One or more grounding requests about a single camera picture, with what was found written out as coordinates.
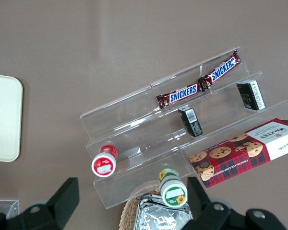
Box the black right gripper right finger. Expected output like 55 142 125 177
182 177 286 230

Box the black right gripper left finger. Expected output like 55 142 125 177
0 177 80 230

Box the light tan wicker basket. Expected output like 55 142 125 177
119 180 164 230

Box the white rectangular tray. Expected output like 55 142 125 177
0 73 24 162

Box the green sunflower yogurt cup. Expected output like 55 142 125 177
157 168 188 207

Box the silver foil packet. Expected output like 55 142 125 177
133 194 193 230

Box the red yogurt cup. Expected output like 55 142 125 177
91 145 119 177

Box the red tartan Walkers cookie box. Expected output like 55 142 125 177
188 117 288 189

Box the small black box with barcode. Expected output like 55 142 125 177
178 106 204 138

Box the clear acrylic tiered shelf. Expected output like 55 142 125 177
79 46 288 209

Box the Snickers chocolate bar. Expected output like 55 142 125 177
156 83 203 107
198 49 242 93

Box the black box with gold print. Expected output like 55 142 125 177
236 79 266 111

